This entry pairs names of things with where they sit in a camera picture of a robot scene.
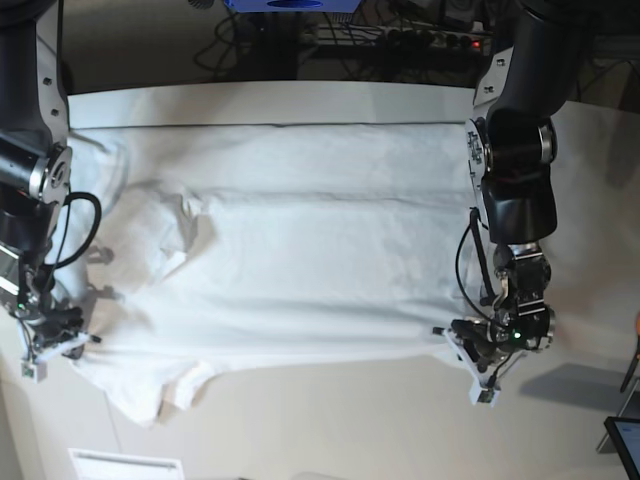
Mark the black tripod leg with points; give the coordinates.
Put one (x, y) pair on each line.
(633, 365)

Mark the white T-shirt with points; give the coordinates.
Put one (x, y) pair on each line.
(224, 249)

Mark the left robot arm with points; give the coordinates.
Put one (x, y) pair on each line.
(537, 51)

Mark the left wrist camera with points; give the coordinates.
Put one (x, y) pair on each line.
(480, 394)

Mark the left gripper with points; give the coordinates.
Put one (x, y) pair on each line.
(489, 351)

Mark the tablet on stand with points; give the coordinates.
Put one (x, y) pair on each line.
(622, 438)

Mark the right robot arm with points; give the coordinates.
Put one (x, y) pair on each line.
(36, 164)

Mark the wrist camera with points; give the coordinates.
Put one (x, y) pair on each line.
(480, 394)
(34, 370)

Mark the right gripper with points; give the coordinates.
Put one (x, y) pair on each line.
(56, 331)

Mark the white paper sheet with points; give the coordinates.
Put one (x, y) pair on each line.
(101, 465)

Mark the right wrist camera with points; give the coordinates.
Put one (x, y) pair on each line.
(34, 370)

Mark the blue box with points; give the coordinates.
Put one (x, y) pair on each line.
(261, 6)

